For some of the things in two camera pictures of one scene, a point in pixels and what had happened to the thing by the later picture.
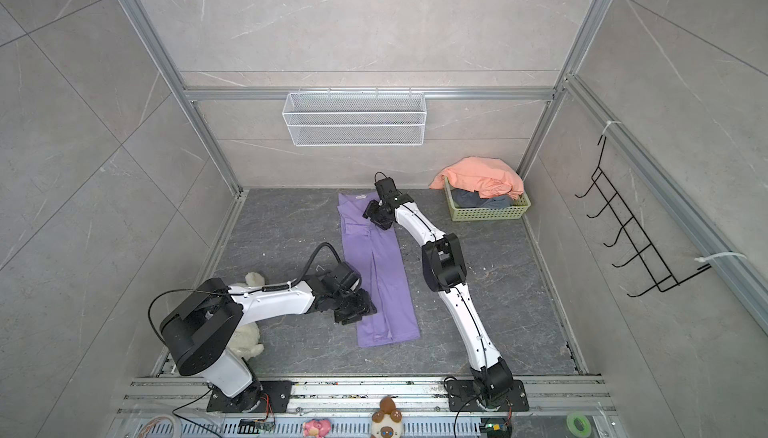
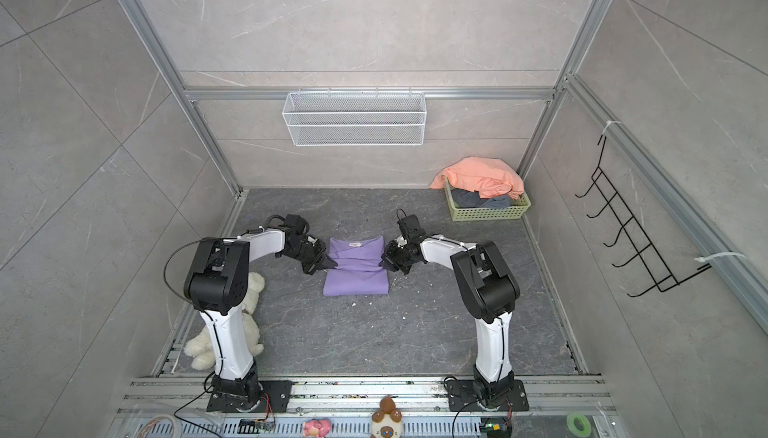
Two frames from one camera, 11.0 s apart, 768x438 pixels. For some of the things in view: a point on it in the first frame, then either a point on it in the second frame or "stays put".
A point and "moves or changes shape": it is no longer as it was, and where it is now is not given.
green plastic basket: (515, 212) stays put
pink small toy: (318, 428) stays put
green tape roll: (579, 424) stays put
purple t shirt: (379, 268) moves or changes shape
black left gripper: (368, 308) -> (322, 261)
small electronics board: (253, 426) stays put
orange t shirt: (489, 176) stays put
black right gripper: (371, 212) -> (390, 261)
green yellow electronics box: (495, 427) stays put
